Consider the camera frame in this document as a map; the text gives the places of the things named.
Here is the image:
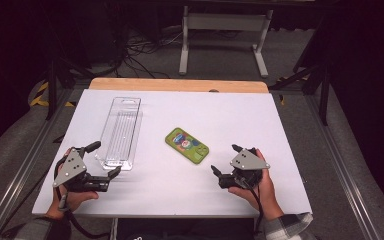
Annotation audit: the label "white table leg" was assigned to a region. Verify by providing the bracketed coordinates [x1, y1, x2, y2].
[109, 218, 119, 240]

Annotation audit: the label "person's right hand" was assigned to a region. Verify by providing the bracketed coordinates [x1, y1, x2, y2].
[227, 148, 285, 222]

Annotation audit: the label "tangle of black floor cables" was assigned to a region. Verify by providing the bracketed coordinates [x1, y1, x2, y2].
[111, 28, 185, 80]

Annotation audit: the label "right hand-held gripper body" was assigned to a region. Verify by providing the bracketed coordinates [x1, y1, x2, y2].
[218, 147, 271, 191]

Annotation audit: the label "white metal stand frame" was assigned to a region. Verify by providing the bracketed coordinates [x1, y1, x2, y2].
[178, 5, 275, 79]

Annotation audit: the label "aluminium floor rail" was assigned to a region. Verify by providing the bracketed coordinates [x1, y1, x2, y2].
[0, 88, 78, 240]
[304, 94, 384, 240]

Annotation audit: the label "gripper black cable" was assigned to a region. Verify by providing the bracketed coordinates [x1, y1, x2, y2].
[53, 155, 112, 240]
[239, 178, 265, 236]

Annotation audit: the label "person's left hand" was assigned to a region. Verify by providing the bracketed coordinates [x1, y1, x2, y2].
[45, 147, 100, 220]

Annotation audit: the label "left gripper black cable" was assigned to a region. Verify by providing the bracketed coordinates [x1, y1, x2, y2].
[53, 155, 112, 240]

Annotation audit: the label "clear plastic tray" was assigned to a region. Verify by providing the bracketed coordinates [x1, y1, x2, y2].
[94, 96, 145, 172]

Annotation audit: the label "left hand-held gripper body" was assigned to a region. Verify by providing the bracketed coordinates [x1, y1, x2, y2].
[52, 148, 112, 194]

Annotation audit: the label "green phone case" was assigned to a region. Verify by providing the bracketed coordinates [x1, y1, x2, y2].
[164, 127, 211, 165]

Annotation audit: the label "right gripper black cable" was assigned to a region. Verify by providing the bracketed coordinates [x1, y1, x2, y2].
[239, 178, 265, 236]

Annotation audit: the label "black stand legs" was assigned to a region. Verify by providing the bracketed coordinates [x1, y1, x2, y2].
[267, 18, 333, 127]
[44, 54, 97, 121]

